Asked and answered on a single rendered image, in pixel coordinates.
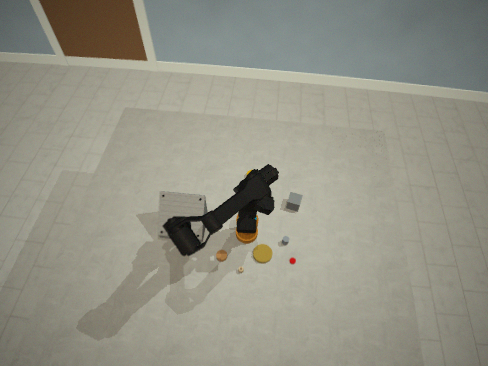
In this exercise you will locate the yellow round disc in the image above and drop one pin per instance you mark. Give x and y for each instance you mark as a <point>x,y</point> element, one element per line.
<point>262,253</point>

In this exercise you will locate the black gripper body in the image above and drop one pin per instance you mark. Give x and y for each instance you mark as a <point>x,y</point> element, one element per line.
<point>247,224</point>

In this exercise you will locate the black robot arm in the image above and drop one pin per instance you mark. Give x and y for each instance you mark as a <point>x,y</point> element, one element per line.
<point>255,187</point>

